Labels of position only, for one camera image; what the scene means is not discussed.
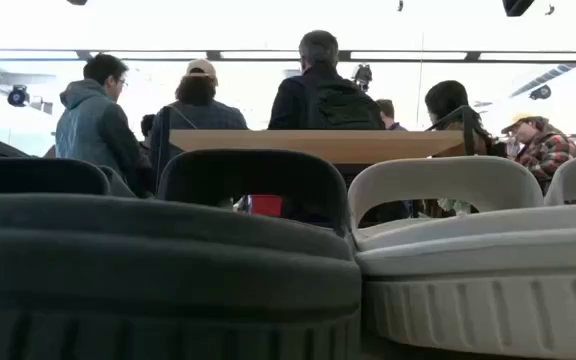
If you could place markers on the red box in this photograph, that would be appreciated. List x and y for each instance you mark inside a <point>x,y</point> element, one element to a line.
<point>266,205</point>

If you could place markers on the black ceiling spotlight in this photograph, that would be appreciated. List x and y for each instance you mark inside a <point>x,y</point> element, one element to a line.
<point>18,96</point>
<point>540,92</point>

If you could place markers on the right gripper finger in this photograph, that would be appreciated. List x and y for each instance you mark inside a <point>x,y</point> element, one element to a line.
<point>517,6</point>

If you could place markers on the black camera on stand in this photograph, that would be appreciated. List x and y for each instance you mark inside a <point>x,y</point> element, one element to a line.
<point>363,75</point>

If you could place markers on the person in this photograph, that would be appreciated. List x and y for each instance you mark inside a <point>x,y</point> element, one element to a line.
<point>293,100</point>
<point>148,125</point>
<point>203,120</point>
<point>448,100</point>
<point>93,130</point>
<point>387,112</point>
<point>548,150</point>

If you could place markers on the black backpack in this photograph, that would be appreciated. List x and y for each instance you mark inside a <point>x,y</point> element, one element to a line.
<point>343,107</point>

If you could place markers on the wooden shelf with black frame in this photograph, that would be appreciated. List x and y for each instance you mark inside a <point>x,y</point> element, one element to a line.
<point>318,145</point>

